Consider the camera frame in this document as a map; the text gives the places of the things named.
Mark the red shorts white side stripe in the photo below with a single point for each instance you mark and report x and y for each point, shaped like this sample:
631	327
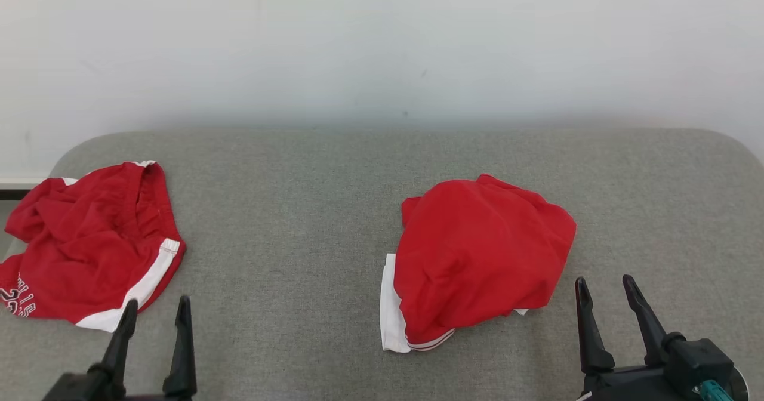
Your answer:
89	240

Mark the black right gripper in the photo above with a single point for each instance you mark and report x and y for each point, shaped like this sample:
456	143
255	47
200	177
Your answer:
632	386

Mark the white wall baseboard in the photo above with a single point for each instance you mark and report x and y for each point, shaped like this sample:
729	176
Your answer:
21	184

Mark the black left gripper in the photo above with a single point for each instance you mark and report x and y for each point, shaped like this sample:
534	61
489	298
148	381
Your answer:
149	398

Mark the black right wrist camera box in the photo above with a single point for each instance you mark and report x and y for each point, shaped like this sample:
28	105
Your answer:
701	359

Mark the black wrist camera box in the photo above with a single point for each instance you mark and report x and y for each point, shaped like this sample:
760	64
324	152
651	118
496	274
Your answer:
68	389
701	359

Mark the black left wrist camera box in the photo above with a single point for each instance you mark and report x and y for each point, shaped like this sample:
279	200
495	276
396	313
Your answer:
68	389

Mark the red shorts with striped trim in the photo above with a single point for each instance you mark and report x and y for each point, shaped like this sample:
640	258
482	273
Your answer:
477	252

